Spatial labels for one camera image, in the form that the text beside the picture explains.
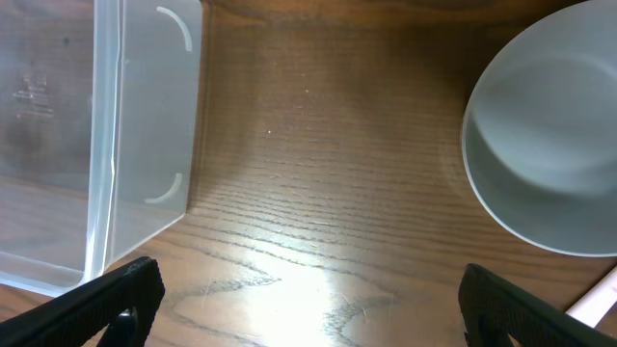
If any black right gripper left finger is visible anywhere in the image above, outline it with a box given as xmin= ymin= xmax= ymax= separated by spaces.
xmin=1 ymin=256 xmax=165 ymax=347

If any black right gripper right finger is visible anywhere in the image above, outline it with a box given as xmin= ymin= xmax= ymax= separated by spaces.
xmin=458 ymin=263 xmax=616 ymax=347

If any grey blue plastic bowl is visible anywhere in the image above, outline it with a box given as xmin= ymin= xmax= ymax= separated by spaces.
xmin=462 ymin=1 xmax=616 ymax=257

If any clear plastic container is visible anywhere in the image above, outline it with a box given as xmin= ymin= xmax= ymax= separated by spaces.
xmin=1 ymin=0 xmax=207 ymax=297

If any pink plastic fork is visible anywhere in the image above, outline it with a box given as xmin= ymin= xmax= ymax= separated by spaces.
xmin=566 ymin=268 xmax=617 ymax=328

